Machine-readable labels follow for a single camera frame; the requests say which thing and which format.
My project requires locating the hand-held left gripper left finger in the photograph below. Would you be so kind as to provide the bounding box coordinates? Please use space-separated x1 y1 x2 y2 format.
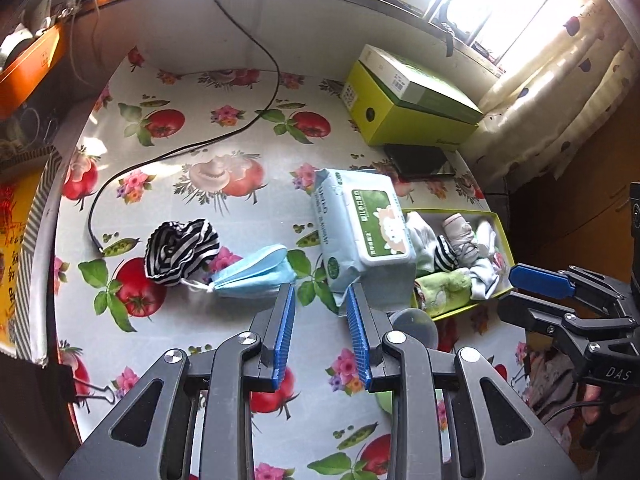
57 282 297 480

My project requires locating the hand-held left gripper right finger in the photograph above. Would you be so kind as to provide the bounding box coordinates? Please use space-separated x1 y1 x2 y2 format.
346 284 583 480

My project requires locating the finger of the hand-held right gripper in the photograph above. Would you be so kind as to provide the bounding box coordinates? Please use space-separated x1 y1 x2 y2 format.
509 262 640 312
497 292 640 367

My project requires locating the yellow-green cardboard tray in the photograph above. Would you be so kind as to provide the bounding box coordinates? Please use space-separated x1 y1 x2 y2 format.
402 208 516 322

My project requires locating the white sock pair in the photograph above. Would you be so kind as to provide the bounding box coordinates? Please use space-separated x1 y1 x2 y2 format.
467 257 511 301

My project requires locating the blue face mask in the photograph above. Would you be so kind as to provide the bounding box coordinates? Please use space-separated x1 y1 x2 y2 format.
180 244 297 300

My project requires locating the small black-white striped sock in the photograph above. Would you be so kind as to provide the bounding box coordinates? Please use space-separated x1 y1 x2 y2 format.
435 237 458 273

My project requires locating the large black-white striped sock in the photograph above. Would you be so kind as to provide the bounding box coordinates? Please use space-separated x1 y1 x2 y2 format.
144 218 221 287

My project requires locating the person's right hand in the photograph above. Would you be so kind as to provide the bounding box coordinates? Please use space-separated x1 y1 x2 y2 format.
582 385 604 424

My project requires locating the grey round lid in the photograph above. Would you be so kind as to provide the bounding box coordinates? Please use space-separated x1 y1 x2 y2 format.
389 309 438 348

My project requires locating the pink patterned cloth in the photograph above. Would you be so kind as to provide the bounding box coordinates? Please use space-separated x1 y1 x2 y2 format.
517 342 588 461

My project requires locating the green plush towel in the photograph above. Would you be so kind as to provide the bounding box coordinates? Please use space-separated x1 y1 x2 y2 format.
415 270 473 317

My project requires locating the beige patterned sock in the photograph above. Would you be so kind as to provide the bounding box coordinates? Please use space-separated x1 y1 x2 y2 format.
440 213 478 261

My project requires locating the wet wipes pack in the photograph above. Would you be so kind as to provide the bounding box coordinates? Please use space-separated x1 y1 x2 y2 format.
311 167 418 308

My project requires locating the floral vinyl tablecloth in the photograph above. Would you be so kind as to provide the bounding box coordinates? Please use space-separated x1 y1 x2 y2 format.
30 50 526 480

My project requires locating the cream dotted curtain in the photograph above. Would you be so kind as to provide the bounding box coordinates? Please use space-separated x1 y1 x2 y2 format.
460 0 640 196

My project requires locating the flat black box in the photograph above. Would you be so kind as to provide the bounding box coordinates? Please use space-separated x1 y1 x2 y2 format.
382 142 457 179

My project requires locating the yellow-green cardboard box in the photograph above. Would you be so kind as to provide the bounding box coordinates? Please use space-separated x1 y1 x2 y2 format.
345 60 481 153

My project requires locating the black binder clip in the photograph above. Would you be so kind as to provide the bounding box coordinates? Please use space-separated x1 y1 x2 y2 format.
35 360 117 407

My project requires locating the white and green box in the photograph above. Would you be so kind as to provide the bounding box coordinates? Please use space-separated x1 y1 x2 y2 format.
359 44 485 125

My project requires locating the yellow box with striped edge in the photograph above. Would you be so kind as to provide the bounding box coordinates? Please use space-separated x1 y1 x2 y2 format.
0 145 63 358

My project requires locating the orange plastic tray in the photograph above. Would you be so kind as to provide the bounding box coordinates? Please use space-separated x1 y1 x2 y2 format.
0 22 68 121

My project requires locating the thin black cable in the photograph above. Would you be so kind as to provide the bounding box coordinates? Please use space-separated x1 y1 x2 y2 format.
87 0 281 253

